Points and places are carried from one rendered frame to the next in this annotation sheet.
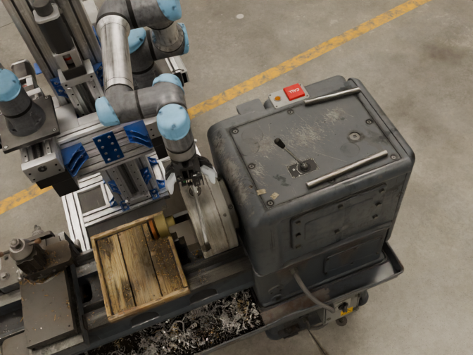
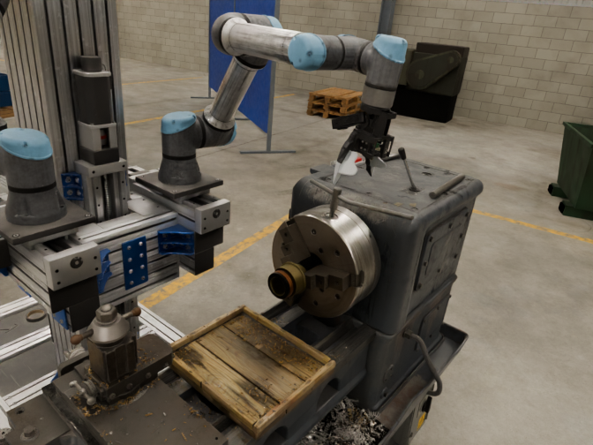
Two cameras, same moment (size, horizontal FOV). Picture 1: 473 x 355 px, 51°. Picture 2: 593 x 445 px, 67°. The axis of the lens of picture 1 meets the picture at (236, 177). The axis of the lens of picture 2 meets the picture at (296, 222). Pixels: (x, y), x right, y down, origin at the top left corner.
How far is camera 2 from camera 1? 1.26 m
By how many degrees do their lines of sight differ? 42
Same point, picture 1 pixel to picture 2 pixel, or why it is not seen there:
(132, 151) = (158, 272)
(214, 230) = (366, 253)
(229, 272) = (357, 342)
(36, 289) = (125, 413)
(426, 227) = not seen: hidden behind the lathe
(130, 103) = (334, 39)
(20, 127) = (40, 207)
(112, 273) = (220, 380)
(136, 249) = (235, 348)
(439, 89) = not seen: hidden behind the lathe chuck
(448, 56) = not seen: hidden behind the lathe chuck
